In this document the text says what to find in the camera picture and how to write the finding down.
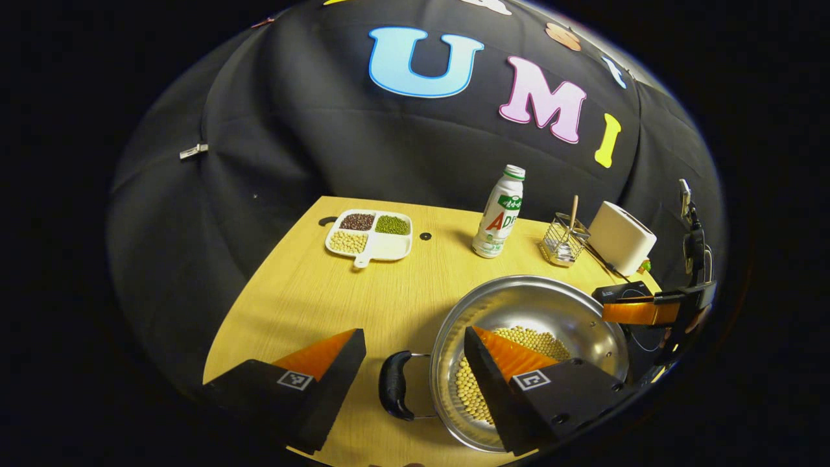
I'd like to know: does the steel pot with black handles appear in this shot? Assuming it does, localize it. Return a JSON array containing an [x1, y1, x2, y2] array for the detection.
[[379, 275, 630, 453]]

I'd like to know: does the black induction cooktop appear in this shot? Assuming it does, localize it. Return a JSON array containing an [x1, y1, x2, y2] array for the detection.
[[591, 280, 678, 383]]

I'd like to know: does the white drink bottle green cap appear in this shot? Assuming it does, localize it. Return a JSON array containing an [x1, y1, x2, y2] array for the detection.
[[471, 164, 527, 259]]

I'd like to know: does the wooden handled spoon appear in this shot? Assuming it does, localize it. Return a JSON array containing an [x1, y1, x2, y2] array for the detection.
[[563, 195, 580, 247]]

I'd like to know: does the white divided dish of beans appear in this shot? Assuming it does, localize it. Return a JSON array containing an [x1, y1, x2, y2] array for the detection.
[[324, 209, 414, 269]]

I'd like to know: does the wire mesh holder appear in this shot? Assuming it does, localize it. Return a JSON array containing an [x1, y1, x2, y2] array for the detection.
[[540, 213, 591, 268]]

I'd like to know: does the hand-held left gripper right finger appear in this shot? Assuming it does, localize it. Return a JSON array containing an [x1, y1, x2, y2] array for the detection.
[[463, 326, 639, 456]]

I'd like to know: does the pile of yellow soybeans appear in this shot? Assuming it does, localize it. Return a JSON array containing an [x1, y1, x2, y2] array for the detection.
[[454, 326, 573, 425]]

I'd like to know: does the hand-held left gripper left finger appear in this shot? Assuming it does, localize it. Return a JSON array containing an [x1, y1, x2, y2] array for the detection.
[[202, 328, 368, 455]]

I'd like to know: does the black toaster cable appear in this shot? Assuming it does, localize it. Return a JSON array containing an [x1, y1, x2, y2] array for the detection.
[[584, 243, 630, 281]]

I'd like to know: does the black backdrop cloth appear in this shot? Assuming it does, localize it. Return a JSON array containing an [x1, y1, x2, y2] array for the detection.
[[107, 0, 724, 416]]

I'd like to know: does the white toaster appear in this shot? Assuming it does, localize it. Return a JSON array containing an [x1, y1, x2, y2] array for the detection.
[[587, 201, 658, 278]]

